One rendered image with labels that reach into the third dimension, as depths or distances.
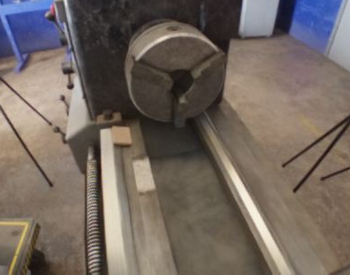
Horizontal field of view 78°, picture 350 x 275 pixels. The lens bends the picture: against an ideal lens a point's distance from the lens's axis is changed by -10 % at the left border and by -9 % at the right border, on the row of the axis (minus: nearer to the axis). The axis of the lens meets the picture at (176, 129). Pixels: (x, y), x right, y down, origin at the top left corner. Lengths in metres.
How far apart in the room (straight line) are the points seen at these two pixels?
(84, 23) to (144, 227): 0.57
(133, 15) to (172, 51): 0.22
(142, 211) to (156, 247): 0.10
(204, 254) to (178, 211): 0.15
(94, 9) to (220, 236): 0.73
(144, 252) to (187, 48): 0.48
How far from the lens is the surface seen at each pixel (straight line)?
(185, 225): 0.75
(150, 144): 0.97
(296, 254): 0.65
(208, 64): 0.58
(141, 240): 0.61
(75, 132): 0.97
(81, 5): 0.72
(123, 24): 0.73
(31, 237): 1.35
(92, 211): 0.80
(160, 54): 0.56
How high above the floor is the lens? 1.39
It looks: 41 degrees down
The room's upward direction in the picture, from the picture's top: straight up
